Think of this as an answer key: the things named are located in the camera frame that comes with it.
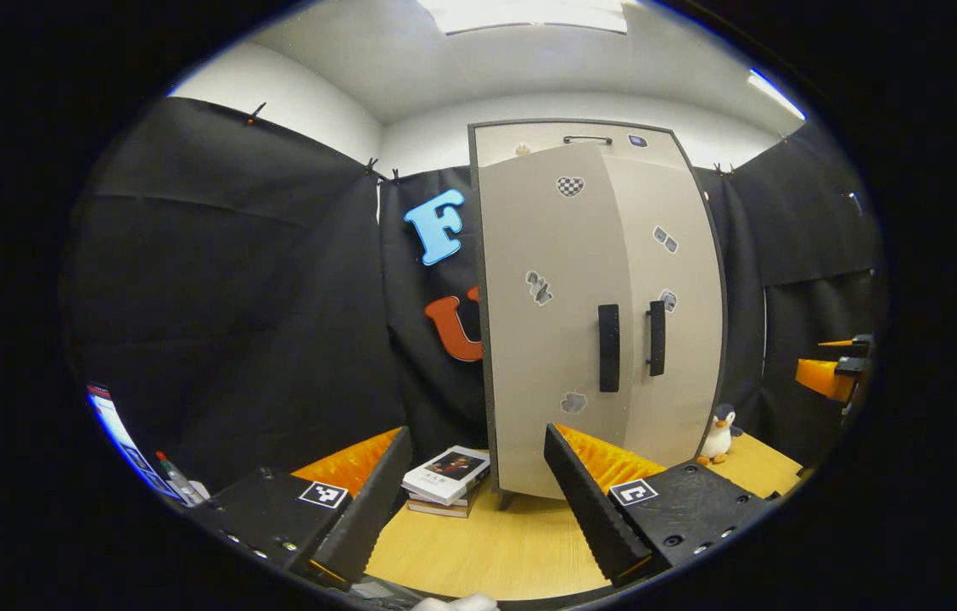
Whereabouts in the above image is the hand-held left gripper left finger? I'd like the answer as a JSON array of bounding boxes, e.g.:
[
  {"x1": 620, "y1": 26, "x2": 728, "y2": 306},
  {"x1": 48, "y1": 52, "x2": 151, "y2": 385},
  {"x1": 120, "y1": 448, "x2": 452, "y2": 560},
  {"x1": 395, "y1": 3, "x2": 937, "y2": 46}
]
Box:
[{"x1": 188, "y1": 427, "x2": 413, "y2": 591}]

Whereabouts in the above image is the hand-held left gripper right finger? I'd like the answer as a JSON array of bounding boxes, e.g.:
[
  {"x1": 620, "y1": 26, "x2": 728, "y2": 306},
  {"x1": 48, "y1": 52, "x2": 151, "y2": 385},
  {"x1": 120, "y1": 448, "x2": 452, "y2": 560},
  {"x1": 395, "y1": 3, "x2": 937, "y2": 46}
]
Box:
[{"x1": 545, "y1": 423, "x2": 776, "y2": 588}]

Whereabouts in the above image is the white and grey cabinet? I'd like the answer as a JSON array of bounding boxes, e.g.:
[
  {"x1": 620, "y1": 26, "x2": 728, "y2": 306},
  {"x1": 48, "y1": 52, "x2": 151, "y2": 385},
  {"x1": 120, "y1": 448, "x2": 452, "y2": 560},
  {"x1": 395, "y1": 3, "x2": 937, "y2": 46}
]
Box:
[{"x1": 467, "y1": 119, "x2": 730, "y2": 510}]

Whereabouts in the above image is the white cabinet door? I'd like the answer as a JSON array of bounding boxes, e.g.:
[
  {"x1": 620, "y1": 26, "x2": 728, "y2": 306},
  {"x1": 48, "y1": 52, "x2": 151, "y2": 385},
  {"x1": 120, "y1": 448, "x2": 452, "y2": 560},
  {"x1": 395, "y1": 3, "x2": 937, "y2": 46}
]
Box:
[
  {"x1": 477, "y1": 141, "x2": 635, "y2": 502},
  {"x1": 603, "y1": 154, "x2": 725, "y2": 468}
]

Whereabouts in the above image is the slim capped plastic bottle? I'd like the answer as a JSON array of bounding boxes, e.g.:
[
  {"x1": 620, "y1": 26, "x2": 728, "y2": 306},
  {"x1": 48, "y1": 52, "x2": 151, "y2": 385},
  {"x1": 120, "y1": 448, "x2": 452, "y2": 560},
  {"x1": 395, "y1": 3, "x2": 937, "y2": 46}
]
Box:
[{"x1": 156, "y1": 451, "x2": 206, "y2": 503}]

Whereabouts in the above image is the white cabinet drawer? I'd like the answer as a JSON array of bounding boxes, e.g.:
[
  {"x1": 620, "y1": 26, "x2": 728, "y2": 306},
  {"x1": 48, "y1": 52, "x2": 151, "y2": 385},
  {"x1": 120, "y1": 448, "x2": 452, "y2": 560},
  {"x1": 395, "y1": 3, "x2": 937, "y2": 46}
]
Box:
[{"x1": 474, "y1": 123, "x2": 687, "y2": 171}]

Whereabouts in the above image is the brown edged book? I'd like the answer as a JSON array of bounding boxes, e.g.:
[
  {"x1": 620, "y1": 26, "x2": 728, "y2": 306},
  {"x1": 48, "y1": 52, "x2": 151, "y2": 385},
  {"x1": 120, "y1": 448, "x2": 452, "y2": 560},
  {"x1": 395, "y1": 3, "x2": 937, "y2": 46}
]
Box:
[{"x1": 407, "y1": 490, "x2": 479, "y2": 519}]

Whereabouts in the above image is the white cover book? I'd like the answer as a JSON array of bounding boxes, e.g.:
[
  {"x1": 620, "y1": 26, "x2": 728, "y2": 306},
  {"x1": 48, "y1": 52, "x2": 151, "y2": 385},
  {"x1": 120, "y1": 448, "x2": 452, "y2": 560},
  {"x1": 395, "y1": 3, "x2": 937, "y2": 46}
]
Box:
[{"x1": 401, "y1": 446, "x2": 490, "y2": 507}]

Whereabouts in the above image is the penguin plush toy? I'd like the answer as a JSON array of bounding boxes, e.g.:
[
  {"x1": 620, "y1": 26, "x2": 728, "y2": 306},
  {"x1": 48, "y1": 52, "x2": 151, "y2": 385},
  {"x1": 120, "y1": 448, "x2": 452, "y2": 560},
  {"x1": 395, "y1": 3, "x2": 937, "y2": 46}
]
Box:
[{"x1": 696, "y1": 403, "x2": 742, "y2": 466}]

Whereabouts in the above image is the black backdrop cloth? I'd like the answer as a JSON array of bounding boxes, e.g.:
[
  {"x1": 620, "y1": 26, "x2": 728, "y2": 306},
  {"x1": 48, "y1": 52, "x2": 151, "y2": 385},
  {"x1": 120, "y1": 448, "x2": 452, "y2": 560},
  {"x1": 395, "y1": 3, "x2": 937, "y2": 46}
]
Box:
[{"x1": 63, "y1": 95, "x2": 885, "y2": 495}]

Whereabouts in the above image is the narrow ceiling light panel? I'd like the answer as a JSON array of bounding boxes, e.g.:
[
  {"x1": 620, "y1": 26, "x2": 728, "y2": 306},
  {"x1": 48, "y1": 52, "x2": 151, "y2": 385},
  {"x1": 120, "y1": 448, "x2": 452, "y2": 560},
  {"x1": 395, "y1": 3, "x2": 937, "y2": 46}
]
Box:
[{"x1": 747, "y1": 70, "x2": 808, "y2": 121}]

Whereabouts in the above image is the computer monitor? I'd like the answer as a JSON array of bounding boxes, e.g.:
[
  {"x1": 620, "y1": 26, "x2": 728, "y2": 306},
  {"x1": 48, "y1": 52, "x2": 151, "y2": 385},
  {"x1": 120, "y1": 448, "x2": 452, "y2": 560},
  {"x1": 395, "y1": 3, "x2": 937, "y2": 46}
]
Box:
[{"x1": 87, "y1": 384, "x2": 148, "y2": 489}]

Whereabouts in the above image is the large ceiling light panel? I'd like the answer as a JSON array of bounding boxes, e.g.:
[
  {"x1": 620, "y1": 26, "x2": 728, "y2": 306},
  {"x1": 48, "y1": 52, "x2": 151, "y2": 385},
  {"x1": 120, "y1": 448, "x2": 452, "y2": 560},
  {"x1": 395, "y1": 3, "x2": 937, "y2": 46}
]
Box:
[{"x1": 417, "y1": 0, "x2": 628, "y2": 35}]

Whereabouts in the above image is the black door handle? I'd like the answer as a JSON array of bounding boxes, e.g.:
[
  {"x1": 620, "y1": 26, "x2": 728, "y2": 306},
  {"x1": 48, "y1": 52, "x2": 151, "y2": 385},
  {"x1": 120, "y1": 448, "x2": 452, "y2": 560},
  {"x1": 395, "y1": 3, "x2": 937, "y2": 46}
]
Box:
[
  {"x1": 646, "y1": 300, "x2": 667, "y2": 378},
  {"x1": 597, "y1": 304, "x2": 621, "y2": 394}
]

